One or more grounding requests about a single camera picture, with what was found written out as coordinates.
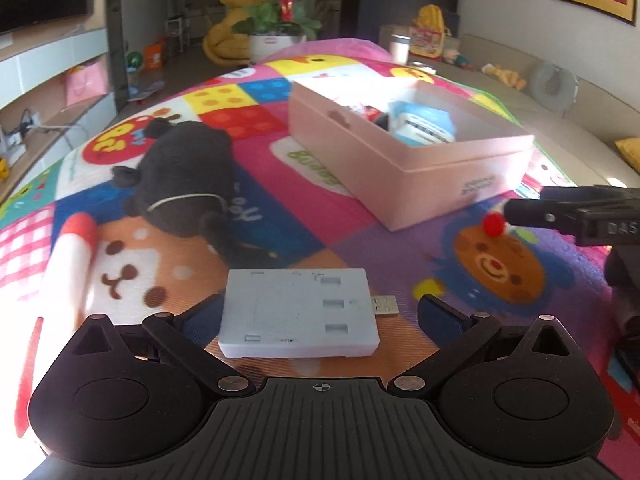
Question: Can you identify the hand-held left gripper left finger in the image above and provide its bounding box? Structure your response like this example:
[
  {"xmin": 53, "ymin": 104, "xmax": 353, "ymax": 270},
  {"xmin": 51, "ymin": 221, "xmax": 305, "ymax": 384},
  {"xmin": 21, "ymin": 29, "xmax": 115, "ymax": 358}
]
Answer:
[{"xmin": 75, "ymin": 294, "xmax": 255, "ymax": 397}]

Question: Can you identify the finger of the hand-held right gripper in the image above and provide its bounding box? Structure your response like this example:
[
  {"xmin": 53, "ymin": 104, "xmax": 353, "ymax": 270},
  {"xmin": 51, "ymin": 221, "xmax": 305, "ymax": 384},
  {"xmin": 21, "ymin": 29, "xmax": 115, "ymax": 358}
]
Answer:
[
  {"xmin": 504, "ymin": 199, "xmax": 582, "ymax": 235},
  {"xmin": 541, "ymin": 185, "xmax": 640, "ymax": 203}
]

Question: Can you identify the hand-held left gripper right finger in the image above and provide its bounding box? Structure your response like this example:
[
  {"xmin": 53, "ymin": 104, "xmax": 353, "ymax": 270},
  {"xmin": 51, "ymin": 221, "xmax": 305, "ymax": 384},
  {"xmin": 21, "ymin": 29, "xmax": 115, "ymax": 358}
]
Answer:
[{"xmin": 392, "ymin": 294, "xmax": 577, "ymax": 397}]

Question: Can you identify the red pom-pom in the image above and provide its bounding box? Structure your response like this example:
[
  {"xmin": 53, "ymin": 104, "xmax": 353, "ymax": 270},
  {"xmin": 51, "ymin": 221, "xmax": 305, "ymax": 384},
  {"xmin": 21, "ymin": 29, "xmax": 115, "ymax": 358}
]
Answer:
[{"xmin": 482, "ymin": 212, "xmax": 507, "ymax": 237}]

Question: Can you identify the white usb hub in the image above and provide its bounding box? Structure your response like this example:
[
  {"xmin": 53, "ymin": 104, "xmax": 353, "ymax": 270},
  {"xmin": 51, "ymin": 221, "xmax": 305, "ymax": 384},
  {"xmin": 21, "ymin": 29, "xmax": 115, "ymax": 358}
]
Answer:
[{"xmin": 218, "ymin": 268, "xmax": 401, "ymax": 360}]

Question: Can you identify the pink cardboard box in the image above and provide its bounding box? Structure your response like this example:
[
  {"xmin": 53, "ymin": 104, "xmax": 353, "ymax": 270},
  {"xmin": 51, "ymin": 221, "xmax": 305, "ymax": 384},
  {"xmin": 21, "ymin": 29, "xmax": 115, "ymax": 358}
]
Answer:
[{"xmin": 288, "ymin": 80, "xmax": 536, "ymax": 232}]

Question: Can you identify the blue and white packet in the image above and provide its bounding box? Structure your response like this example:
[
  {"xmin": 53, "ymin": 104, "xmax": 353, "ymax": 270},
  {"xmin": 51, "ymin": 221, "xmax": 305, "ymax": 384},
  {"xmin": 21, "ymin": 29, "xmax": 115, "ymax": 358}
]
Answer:
[{"xmin": 389, "ymin": 101, "xmax": 457, "ymax": 147}]

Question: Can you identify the beige sofa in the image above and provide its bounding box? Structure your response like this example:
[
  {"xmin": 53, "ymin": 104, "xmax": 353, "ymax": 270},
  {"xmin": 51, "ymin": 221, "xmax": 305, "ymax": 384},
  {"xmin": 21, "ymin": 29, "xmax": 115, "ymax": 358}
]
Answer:
[{"xmin": 380, "ymin": 25, "xmax": 640, "ymax": 196}]

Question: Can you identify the yellow cushion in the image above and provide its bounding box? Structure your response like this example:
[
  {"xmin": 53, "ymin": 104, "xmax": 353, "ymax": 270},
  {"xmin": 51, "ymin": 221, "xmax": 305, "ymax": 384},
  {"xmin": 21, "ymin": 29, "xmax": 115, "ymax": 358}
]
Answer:
[{"xmin": 614, "ymin": 137, "xmax": 640, "ymax": 174}]

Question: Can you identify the grey neck pillow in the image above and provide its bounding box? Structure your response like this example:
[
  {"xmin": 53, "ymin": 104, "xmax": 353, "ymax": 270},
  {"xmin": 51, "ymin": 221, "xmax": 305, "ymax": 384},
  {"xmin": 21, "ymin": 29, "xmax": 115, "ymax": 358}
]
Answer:
[{"xmin": 530, "ymin": 60, "xmax": 579, "ymax": 114}]

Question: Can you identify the yellow orange plush toy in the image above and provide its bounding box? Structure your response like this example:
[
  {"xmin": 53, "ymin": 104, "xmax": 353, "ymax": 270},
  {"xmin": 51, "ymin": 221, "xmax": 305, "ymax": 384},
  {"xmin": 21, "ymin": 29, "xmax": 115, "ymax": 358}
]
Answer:
[{"xmin": 482, "ymin": 63, "xmax": 528, "ymax": 91}]

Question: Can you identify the colourful printed play mat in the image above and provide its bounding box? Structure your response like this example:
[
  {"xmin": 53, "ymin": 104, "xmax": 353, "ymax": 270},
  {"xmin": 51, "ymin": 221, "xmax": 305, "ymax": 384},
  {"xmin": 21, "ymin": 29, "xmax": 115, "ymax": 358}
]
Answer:
[{"xmin": 0, "ymin": 37, "xmax": 640, "ymax": 480}]

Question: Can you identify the black plush toy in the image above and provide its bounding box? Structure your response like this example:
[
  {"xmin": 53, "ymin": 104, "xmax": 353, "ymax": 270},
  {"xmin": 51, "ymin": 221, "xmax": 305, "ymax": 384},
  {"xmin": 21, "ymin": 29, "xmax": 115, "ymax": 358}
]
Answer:
[{"xmin": 111, "ymin": 119, "xmax": 281, "ymax": 263}]

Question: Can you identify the red printed bag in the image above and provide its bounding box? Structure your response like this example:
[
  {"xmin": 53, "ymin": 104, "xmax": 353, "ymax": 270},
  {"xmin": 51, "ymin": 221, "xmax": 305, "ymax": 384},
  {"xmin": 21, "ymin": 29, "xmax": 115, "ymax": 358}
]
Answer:
[{"xmin": 409, "ymin": 27, "xmax": 443, "ymax": 59}]

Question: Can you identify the white cup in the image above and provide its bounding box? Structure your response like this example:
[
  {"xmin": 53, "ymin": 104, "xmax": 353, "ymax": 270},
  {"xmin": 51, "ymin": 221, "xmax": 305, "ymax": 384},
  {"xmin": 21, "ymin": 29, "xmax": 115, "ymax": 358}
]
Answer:
[{"xmin": 390, "ymin": 34, "xmax": 411, "ymax": 64}]

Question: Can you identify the yellow backpack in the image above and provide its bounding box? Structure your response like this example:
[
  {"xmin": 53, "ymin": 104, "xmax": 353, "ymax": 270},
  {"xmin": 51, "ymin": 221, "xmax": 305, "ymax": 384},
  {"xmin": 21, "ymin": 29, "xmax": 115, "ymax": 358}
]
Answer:
[{"xmin": 412, "ymin": 4, "xmax": 446, "ymax": 36}]

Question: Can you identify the pink gift bag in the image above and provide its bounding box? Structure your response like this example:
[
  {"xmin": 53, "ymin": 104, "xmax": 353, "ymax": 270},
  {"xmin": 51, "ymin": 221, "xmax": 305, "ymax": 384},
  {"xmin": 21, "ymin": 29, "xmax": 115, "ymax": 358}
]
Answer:
[{"xmin": 65, "ymin": 62, "xmax": 110, "ymax": 108}]

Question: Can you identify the black fish tank stand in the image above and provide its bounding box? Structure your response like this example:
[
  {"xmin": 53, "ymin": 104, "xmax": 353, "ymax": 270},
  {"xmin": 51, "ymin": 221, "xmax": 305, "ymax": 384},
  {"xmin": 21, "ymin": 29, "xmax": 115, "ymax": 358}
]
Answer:
[{"xmin": 340, "ymin": 0, "xmax": 461, "ymax": 43}]

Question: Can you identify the orange box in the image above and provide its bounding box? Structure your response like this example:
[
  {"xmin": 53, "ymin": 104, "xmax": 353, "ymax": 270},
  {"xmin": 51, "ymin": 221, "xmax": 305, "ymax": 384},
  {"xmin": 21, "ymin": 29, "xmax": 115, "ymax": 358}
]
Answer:
[{"xmin": 144, "ymin": 40, "xmax": 166, "ymax": 70}]

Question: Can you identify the white tv cabinet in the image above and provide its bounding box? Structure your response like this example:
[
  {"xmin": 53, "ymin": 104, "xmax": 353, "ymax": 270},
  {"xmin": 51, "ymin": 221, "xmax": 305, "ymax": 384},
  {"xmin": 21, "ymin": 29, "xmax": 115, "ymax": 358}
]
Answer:
[{"xmin": 0, "ymin": 25, "xmax": 118, "ymax": 196}]

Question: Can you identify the large yellow plush toy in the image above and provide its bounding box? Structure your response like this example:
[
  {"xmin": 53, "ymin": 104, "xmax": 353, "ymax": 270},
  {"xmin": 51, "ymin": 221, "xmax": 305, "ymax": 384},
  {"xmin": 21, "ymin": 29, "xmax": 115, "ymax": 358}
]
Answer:
[{"xmin": 202, "ymin": 0, "xmax": 261, "ymax": 66}]

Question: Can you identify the purple orchid plant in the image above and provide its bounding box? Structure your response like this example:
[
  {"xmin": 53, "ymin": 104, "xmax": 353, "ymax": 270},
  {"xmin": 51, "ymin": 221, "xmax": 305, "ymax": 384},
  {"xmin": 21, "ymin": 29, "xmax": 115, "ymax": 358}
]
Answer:
[{"xmin": 227, "ymin": 0, "xmax": 326, "ymax": 63}]

